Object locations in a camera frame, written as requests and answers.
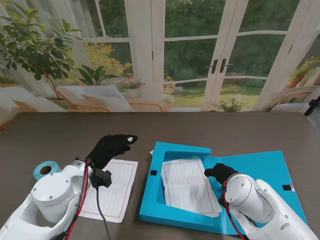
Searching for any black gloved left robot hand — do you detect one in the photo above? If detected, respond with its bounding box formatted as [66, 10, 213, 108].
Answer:
[86, 134, 139, 171]

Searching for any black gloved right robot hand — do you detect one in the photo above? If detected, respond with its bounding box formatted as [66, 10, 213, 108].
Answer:
[204, 162, 240, 186]

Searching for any blue plastic file box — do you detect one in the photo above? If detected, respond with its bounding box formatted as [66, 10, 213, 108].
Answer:
[139, 141, 310, 236]

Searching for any blue-backed white label roll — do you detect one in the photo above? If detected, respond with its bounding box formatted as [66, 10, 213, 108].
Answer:
[33, 161, 62, 181]

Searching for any black tripod stand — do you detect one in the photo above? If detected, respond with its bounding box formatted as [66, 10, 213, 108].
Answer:
[303, 98, 320, 118]

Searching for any printed garden window backdrop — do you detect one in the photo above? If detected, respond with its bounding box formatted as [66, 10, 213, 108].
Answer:
[0, 0, 320, 133]

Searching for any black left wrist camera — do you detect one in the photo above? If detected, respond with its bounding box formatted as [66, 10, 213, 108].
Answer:
[90, 168, 113, 189]

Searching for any red left arm cable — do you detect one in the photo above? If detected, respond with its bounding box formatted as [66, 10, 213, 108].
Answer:
[67, 161, 91, 240]

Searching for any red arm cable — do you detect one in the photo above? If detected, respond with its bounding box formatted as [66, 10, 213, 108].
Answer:
[223, 182, 247, 240]
[67, 161, 91, 240]

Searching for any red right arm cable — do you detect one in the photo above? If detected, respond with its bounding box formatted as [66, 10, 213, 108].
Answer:
[223, 182, 247, 240]

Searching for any grey left arm cable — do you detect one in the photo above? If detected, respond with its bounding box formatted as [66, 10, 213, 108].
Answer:
[96, 187, 112, 240]

